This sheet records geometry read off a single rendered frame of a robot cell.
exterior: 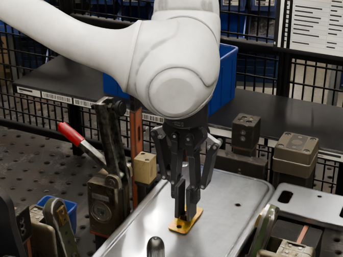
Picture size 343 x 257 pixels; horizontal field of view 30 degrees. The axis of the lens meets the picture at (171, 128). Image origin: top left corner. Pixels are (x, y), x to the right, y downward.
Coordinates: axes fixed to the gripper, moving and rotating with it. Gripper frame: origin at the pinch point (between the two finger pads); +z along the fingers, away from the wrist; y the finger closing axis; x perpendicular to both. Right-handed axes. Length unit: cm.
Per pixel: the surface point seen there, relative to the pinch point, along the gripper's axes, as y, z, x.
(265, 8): -42, 21, 181
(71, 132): -23.5, -8.9, -0.4
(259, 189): 9.1, 4.8, 16.0
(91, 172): -52, 35, 48
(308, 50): 7, -11, 55
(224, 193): 3.2, 4.8, 11.8
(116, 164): -13.4, -4.9, -1.4
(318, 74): -43, 106, 316
